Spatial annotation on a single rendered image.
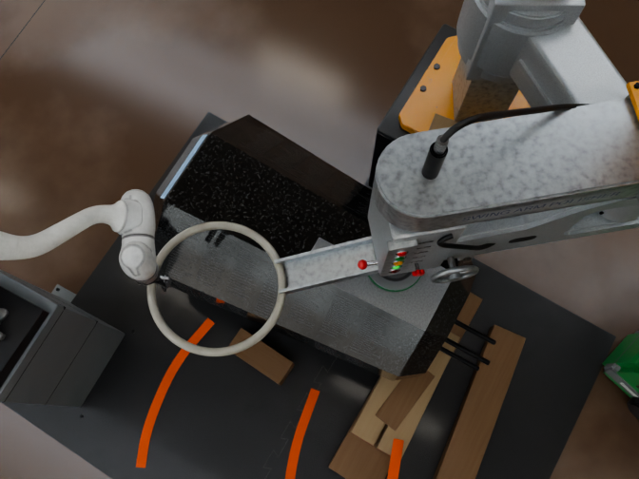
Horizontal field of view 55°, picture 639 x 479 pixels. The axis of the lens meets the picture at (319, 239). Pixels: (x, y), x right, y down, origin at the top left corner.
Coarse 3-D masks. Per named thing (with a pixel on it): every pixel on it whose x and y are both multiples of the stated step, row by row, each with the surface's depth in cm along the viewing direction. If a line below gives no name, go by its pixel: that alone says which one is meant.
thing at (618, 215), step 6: (636, 204) 175; (606, 210) 185; (612, 210) 183; (618, 210) 182; (624, 210) 180; (630, 210) 179; (636, 210) 178; (606, 216) 188; (612, 216) 186; (618, 216) 185; (624, 216) 184; (630, 216) 183; (636, 216) 184
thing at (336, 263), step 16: (352, 240) 214; (368, 240) 214; (304, 256) 219; (320, 256) 221; (336, 256) 219; (352, 256) 218; (368, 256) 216; (288, 272) 223; (304, 272) 221; (320, 272) 220; (336, 272) 218; (352, 272) 216; (368, 272) 210; (288, 288) 217; (304, 288) 218
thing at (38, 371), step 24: (24, 288) 233; (48, 312) 230; (72, 312) 244; (48, 336) 235; (72, 336) 254; (96, 336) 276; (120, 336) 301; (24, 360) 226; (48, 360) 244; (72, 360) 264; (96, 360) 288; (24, 384) 235; (48, 384) 254; (72, 384) 276
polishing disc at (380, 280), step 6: (372, 276) 227; (378, 276) 227; (390, 276) 227; (396, 276) 227; (402, 276) 226; (408, 276) 226; (378, 282) 226; (384, 282) 226; (390, 282) 226; (396, 282) 226; (402, 282) 226; (408, 282) 226; (414, 282) 226; (390, 288) 225; (396, 288) 225; (402, 288) 225
